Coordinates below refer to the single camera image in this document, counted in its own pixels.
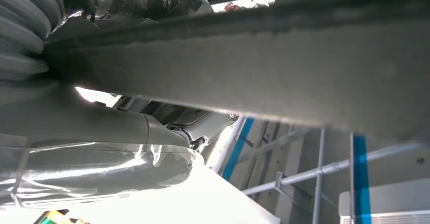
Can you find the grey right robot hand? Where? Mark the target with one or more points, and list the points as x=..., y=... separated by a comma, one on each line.
x=84, y=132

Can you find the blue ceiling beam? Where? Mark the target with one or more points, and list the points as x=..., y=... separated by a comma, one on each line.
x=361, y=182
x=237, y=150

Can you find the grey ceiling pipe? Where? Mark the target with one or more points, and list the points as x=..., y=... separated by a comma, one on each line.
x=336, y=166

